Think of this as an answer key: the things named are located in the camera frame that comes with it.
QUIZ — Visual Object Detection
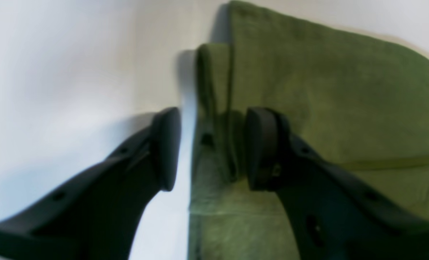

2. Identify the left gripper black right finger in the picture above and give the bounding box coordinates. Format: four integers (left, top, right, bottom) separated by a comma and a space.
244, 107, 429, 260

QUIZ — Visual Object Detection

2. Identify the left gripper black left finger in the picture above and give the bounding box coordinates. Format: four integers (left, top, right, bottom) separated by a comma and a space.
0, 107, 181, 260

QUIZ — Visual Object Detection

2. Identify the olive green T-shirt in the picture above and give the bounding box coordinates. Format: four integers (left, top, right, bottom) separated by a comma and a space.
188, 1, 429, 260

